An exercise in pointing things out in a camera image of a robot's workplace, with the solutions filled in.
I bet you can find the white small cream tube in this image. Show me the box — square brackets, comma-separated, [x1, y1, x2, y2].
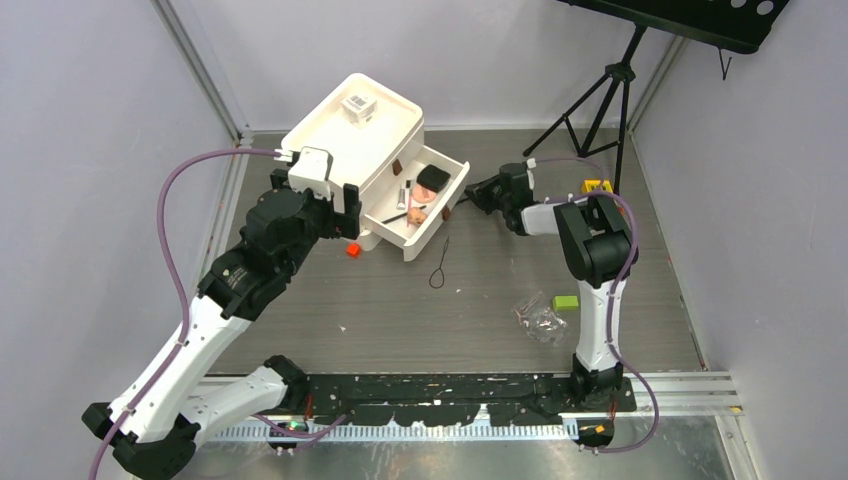
[396, 186, 408, 211]

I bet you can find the black compact case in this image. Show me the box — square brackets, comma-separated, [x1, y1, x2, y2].
[416, 164, 451, 193]

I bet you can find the pink powder puff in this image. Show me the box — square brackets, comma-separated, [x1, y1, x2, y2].
[411, 184, 438, 204]

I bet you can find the white drawer organizer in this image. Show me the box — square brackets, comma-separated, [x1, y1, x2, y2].
[279, 73, 471, 262]

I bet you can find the black hair loop tool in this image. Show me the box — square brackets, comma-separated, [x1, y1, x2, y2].
[428, 237, 450, 289]

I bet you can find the white barcode box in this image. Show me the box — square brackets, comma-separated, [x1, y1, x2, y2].
[341, 94, 378, 128]

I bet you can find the beige makeup sponge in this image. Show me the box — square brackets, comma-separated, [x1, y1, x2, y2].
[406, 207, 428, 226]

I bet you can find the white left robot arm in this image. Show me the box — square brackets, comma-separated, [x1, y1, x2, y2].
[82, 169, 362, 479]

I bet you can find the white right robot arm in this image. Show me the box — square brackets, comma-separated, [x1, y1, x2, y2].
[465, 161, 638, 411]

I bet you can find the small orange red cube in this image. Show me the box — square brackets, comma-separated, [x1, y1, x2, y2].
[346, 243, 362, 258]

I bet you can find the yellow toy block house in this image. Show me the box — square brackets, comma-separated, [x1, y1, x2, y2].
[581, 179, 614, 193]

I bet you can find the lime green block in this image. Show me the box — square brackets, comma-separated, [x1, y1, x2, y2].
[551, 295, 580, 312]

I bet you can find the clear plastic bag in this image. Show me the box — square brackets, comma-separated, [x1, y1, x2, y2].
[512, 292, 568, 346]

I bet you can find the black tripod stand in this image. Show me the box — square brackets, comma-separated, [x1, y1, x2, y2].
[521, 23, 649, 200]

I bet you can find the black music stand tray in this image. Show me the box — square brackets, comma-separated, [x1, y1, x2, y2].
[569, 0, 789, 55]

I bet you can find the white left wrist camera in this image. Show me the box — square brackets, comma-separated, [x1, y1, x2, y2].
[274, 147, 333, 200]

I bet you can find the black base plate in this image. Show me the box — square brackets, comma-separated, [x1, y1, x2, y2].
[268, 373, 637, 427]

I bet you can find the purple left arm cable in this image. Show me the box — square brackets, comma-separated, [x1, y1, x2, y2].
[86, 148, 349, 480]

